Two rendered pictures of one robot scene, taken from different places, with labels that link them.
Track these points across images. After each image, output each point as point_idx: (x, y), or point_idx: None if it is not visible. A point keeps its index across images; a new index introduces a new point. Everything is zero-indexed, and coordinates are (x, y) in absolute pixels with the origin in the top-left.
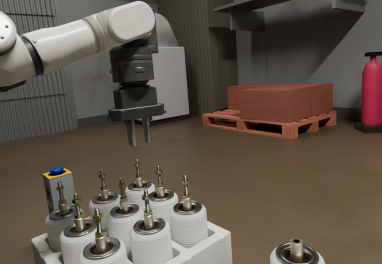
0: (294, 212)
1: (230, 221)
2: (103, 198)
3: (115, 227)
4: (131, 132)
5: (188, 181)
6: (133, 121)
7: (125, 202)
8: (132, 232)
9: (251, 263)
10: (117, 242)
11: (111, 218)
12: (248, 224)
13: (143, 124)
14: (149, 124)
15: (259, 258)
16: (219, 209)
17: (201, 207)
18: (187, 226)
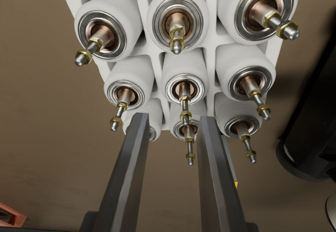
0: None
1: (54, 76)
2: (192, 129)
3: (205, 71)
4: (228, 164)
5: (77, 51)
6: (221, 223)
7: (184, 94)
8: (205, 28)
9: (58, 1)
10: (239, 9)
11: (206, 84)
12: (36, 59)
13: (138, 199)
14: (120, 183)
15: (45, 1)
16: (59, 99)
17: (80, 18)
18: (119, 4)
